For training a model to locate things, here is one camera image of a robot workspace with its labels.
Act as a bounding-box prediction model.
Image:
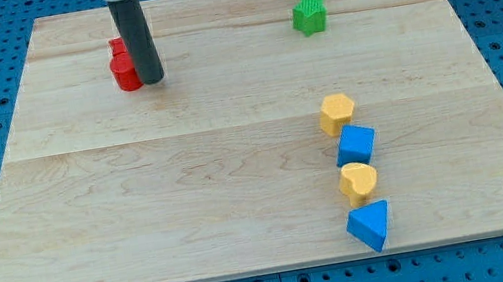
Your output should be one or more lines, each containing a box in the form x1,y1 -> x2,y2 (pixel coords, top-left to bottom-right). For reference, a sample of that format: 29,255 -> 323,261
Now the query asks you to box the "yellow hexagon block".
319,93 -> 355,137

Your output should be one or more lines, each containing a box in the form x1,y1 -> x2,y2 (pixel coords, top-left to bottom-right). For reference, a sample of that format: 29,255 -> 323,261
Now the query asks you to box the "wooden board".
0,0 -> 503,282

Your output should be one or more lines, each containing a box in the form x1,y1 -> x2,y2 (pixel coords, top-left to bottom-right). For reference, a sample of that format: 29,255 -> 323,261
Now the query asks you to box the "blue cube block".
336,125 -> 376,168

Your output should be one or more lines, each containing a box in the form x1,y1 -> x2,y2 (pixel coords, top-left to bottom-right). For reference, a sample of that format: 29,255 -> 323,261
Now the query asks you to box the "yellow heart block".
339,162 -> 378,208

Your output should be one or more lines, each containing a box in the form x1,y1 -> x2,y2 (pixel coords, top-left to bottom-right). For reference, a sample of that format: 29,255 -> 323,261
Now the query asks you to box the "green star block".
292,0 -> 327,37

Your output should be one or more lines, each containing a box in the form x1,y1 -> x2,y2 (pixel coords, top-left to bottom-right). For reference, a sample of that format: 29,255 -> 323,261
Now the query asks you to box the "blue triangle block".
346,199 -> 389,253

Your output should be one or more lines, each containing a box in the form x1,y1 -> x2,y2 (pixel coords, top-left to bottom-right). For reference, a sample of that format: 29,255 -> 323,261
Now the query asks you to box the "red block behind cylinder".
108,37 -> 127,57

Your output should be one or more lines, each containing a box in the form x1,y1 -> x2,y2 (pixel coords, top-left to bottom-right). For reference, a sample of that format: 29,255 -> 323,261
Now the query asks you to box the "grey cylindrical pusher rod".
107,0 -> 165,85

